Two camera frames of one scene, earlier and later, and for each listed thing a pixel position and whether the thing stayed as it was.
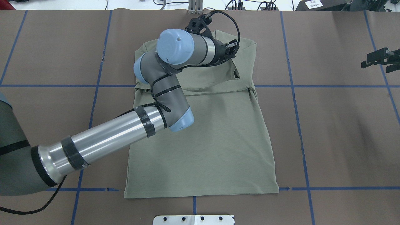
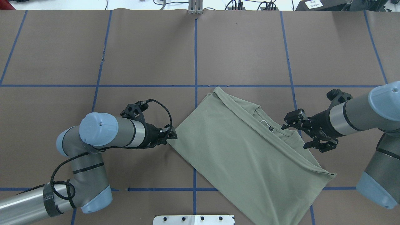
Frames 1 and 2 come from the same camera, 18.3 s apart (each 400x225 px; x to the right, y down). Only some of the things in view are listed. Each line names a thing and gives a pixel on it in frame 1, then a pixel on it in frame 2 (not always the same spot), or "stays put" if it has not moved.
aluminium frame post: (195, 7) stays put
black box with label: (322, 5) stays put
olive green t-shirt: (226, 151) → (246, 152)
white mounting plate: (193, 220) stays put
